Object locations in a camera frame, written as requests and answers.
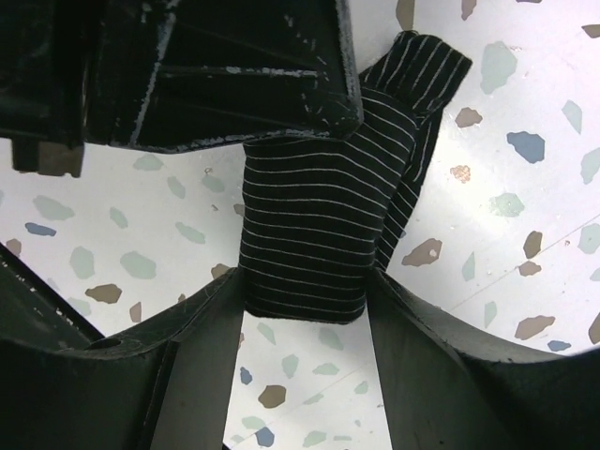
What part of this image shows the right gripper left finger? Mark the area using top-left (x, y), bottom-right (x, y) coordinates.
top-left (1, 249), bottom-right (244, 449)

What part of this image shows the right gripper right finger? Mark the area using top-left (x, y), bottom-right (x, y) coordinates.
top-left (367, 271), bottom-right (599, 449)

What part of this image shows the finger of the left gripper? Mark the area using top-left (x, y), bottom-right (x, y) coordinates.
top-left (85, 0), bottom-right (363, 154)

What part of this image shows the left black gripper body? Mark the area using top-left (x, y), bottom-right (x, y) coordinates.
top-left (1, 0), bottom-right (101, 178)

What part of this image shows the black pinstriped underwear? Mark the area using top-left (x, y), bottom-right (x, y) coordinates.
top-left (239, 31), bottom-right (472, 323)

